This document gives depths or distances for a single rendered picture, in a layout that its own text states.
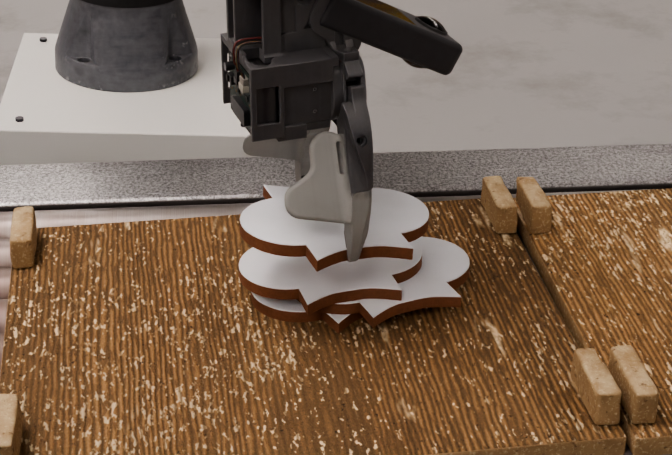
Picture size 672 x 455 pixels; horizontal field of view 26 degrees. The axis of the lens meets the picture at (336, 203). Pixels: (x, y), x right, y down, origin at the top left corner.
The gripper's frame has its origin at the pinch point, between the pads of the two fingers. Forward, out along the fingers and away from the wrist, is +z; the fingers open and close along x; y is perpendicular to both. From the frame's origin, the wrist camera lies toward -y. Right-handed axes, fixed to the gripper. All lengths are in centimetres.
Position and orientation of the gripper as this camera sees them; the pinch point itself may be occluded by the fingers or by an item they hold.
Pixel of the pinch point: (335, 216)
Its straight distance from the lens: 105.6
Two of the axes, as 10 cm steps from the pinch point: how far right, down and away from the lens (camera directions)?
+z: 0.0, 8.9, 4.6
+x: 3.4, 4.3, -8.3
